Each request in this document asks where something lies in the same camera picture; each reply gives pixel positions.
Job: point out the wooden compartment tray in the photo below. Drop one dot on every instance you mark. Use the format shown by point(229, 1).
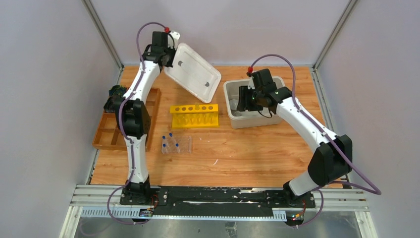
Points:
point(109, 137)

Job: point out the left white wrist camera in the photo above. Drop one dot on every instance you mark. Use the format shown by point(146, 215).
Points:
point(175, 36)

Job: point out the white porcelain dish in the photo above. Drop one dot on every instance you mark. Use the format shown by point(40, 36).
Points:
point(233, 104)

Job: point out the white plastic bin lid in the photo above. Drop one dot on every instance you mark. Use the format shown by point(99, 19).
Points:
point(193, 73)

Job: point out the clear well plate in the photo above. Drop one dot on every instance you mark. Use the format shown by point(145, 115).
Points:
point(185, 144)

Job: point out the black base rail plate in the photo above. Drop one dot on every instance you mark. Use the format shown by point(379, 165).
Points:
point(218, 202)

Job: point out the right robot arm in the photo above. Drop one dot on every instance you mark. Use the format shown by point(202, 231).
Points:
point(331, 153)

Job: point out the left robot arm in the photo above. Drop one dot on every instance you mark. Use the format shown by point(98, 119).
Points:
point(133, 119)

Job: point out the yellow test tube rack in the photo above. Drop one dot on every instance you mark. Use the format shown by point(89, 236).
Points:
point(185, 116)

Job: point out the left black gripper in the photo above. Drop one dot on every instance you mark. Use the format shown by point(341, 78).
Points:
point(169, 59)

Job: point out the beige plastic bin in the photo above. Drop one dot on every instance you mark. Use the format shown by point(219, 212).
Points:
point(245, 119)

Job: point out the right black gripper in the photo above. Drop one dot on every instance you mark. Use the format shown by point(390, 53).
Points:
point(243, 103)

